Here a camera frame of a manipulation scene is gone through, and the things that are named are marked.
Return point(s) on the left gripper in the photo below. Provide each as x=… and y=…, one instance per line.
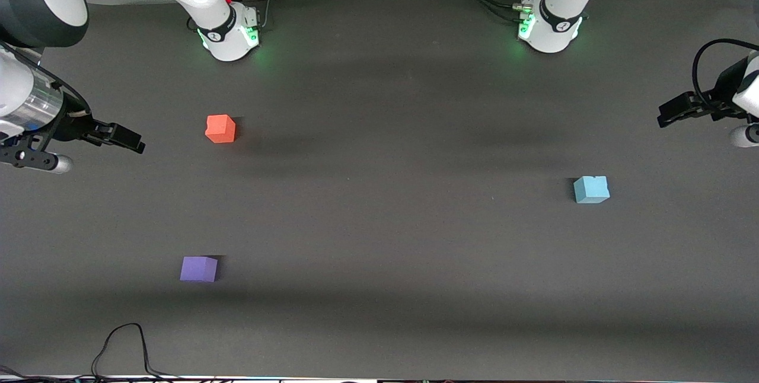
x=722, y=88

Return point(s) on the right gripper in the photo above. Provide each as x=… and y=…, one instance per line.
x=72, y=124

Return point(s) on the light blue foam block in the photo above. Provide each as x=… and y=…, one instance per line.
x=591, y=190

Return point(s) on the orange foam block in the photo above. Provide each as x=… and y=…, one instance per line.
x=220, y=128

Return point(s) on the purple foam block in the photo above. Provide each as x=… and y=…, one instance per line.
x=198, y=269

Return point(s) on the dark grey table mat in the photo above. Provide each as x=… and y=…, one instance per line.
x=415, y=252

